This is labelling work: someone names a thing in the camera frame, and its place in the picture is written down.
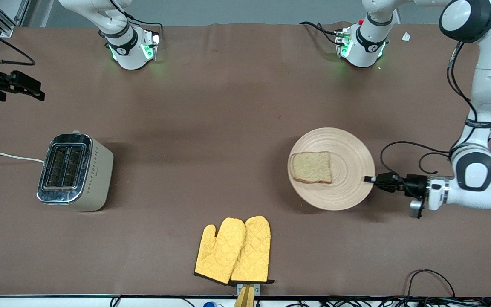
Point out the blue round object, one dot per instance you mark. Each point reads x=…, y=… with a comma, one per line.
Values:
x=210, y=304

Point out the small metal bracket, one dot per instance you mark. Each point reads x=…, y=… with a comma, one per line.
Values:
x=257, y=289

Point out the brown bread slice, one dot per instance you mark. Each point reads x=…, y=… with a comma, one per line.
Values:
x=311, y=167

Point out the brown table cover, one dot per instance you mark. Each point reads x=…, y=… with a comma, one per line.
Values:
x=245, y=106

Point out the round wooden plate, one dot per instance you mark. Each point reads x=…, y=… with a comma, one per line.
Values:
x=348, y=170

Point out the white paper scrap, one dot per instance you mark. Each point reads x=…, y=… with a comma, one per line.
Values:
x=406, y=36

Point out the aluminium frame post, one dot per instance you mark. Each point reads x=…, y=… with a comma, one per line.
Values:
x=6, y=30

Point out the cream and chrome toaster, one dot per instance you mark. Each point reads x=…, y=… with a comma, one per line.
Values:
x=94, y=179

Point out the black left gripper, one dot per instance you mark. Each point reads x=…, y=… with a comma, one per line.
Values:
x=415, y=185

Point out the yellow quilted oven mitt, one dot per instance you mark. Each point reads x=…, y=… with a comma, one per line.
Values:
x=220, y=251
x=254, y=251

